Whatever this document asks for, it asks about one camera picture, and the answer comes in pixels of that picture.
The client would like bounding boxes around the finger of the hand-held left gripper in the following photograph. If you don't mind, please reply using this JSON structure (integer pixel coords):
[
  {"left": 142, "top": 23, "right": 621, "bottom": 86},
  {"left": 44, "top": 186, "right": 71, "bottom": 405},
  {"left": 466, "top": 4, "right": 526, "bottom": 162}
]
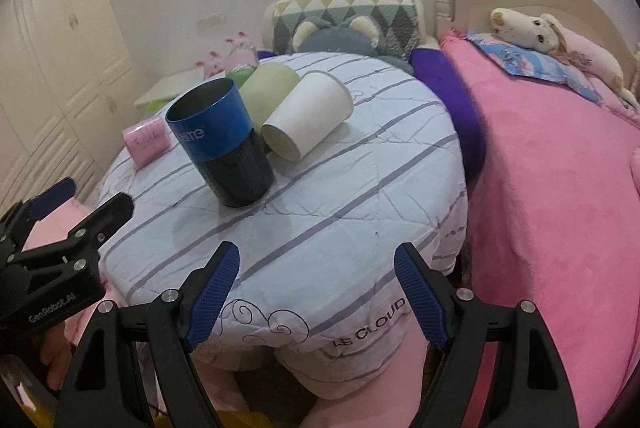
[
  {"left": 5, "top": 192, "right": 135, "bottom": 270},
  {"left": 0, "top": 177, "right": 77, "bottom": 255}
]

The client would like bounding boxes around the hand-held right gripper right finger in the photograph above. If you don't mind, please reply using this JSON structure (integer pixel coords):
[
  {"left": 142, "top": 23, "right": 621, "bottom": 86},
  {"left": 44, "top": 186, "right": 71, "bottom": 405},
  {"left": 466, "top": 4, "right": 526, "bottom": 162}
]
[{"left": 393, "top": 242, "right": 588, "bottom": 428}]

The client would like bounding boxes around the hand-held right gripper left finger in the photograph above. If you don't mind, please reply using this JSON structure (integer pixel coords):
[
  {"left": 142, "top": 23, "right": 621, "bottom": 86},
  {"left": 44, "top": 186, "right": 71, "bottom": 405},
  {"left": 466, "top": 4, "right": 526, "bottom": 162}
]
[{"left": 52, "top": 240, "right": 241, "bottom": 428}]

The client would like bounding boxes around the white cup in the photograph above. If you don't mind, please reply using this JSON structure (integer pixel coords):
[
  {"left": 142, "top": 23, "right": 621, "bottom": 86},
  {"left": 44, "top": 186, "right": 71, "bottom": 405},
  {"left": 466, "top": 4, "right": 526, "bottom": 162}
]
[{"left": 261, "top": 70, "right": 355, "bottom": 161}]

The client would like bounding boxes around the pink cup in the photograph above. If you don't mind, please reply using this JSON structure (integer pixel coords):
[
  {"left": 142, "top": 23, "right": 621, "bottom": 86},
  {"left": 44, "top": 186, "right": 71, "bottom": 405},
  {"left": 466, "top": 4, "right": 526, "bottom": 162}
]
[{"left": 122, "top": 118, "right": 171, "bottom": 169}]

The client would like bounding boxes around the blue and black cup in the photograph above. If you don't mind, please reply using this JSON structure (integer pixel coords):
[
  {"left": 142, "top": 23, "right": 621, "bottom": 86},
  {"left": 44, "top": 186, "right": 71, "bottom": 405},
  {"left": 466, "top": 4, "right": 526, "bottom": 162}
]
[{"left": 165, "top": 78, "right": 275, "bottom": 209}]

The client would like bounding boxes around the pale green cup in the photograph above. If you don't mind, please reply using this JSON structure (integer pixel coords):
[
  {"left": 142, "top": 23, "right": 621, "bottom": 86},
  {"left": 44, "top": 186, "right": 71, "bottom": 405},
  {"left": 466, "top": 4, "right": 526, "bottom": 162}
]
[{"left": 239, "top": 62, "right": 301, "bottom": 131}]

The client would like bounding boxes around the yellow object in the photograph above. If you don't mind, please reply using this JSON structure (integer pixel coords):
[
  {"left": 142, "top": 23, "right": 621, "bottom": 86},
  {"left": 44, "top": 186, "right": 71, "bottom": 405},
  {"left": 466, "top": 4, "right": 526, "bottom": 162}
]
[{"left": 0, "top": 383, "right": 58, "bottom": 428}]

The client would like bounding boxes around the cream wardrobe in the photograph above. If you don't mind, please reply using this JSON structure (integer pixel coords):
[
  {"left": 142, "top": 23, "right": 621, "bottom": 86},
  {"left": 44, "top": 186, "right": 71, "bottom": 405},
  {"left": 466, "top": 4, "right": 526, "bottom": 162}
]
[{"left": 0, "top": 0, "right": 151, "bottom": 209}]

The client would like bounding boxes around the white bedside table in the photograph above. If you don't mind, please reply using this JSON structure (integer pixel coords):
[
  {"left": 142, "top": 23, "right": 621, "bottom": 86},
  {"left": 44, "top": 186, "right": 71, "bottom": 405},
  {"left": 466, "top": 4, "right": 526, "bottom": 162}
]
[{"left": 134, "top": 67, "right": 231, "bottom": 114}]

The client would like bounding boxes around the white striped cloth table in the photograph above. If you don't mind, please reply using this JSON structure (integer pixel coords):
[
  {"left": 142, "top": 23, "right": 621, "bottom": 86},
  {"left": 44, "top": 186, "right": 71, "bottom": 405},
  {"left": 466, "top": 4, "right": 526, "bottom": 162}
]
[{"left": 97, "top": 52, "right": 468, "bottom": 401}]

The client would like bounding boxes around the pink bed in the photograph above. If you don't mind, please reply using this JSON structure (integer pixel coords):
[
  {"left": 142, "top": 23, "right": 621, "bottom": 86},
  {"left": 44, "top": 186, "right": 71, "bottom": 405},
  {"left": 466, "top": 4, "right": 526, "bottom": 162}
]
[{"left": 300, "top": 33, "right": 640, "bottom": 428}]

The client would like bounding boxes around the pink flower decoration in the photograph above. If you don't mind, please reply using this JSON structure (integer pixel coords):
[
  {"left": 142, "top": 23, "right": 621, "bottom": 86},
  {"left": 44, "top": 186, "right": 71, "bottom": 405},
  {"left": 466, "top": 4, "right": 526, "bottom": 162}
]
[{"left": 202, "top": 32, "right": 251, "bottom": 76}]

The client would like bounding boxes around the purple cloth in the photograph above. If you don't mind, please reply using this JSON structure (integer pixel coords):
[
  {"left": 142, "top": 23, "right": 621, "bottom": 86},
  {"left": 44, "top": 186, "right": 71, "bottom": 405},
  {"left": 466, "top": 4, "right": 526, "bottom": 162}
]
[{"left": 410, "top": 47, "right": 488, "bottom": 189}]

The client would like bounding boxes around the blue printed pillow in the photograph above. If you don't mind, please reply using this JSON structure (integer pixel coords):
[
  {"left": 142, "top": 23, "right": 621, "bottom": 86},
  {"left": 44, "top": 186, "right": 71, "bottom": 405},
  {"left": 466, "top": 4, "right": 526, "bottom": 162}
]
[{"left": 467, "top": 30, "right": 640, "bottom": 119}]

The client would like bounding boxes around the grey bear plush pillow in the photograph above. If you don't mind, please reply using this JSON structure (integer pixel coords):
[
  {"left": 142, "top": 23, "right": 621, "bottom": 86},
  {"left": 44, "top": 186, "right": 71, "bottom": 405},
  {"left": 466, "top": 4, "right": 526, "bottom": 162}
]
[{"left": 292, "top": 15, "right": 416, "bottom": 76}]

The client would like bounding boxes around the white plush toy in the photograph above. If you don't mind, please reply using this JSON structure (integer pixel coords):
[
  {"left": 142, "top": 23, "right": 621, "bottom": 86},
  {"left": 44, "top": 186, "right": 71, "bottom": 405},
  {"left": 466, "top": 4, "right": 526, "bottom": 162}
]
[{"left": 489, "top": 7, "right": 640, "bottom": 109}]

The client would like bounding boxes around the triangle patterned cushion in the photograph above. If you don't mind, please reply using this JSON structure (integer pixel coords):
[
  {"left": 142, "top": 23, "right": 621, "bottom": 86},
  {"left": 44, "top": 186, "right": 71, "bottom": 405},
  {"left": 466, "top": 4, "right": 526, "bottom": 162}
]
[{"left": 265, "top": 0, "right": 426, "bottom": 61}]

